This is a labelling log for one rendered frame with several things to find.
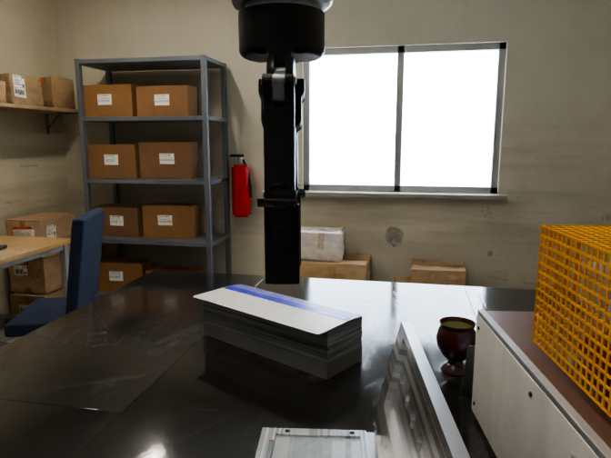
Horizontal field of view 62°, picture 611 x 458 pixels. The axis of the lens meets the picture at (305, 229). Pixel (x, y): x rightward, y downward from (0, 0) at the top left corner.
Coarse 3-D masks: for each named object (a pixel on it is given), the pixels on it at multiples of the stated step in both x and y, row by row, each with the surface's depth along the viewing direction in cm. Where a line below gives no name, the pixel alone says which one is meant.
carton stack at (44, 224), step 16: (16, 224) 370; (32, 224) 367; (48, 224) 374; (64, 224) 391; (48, 256) 378; (16, 272) 378; (32, 272) 376; (48, 272) 378; (16, 288) 380; (32, 288) 378; (48, 288) 379; (16, 304) 379
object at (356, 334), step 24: (216, 312) 127; (240, 312) 121; (216, 336) 127; (240, 336) 122; (264, 336) 116; (288, 336) 112; (312, 336) 107; (336, 336) 107; (360, 336) 114; (288, 360) 112; (312, 360) 108; (336, 360) 108; (360, 360) 115
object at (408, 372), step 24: (408, 336) 73; (408, 360) 74; (384, 384) 81; (408, 384) 70; (432, 384) 59; (384, 408) 77; (408, 408) 67; (432, 408) 54; (384, 432) 73; (408, 432) 65; (432, 432) 56; (456, 432) 50; (384, 456) 70; (408, 456) 62; (432, 456) 54; (456, 456) 46
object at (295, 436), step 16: (272, 432) 83; (304, 432) 83; (320, 432) 83; (336, 432) 83; (288, 448) 79; (304, 448) 79; (320, 448) 79; (336, 448) 79; (352, 448) 79; (368, 448) 79
